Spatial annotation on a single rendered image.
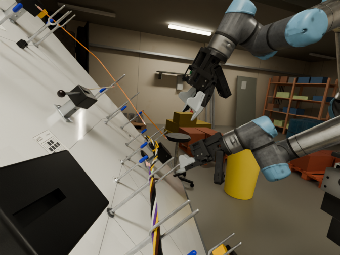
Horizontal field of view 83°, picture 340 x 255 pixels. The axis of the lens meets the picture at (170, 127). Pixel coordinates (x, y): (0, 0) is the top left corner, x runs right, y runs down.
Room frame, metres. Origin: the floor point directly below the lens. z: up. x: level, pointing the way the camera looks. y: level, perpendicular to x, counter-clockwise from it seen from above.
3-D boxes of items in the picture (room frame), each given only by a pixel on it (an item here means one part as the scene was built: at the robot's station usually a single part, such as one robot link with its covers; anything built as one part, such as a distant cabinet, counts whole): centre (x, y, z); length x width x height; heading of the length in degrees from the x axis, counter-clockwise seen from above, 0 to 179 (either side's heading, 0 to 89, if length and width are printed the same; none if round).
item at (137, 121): (5.88, 1.45, 0.19); 1.34 x 0.92 x 0.37; 109
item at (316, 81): (7.17, -4.47, 1.06); 2.30 x 0.62 x 2.12; 19
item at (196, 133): (4.04, -0.79, 0.22); 1.24 x 0.85 x 0.45; 21
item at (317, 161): (3.26, -2.93, 0.21); 1.14 x 0.78 x 0.41; 105
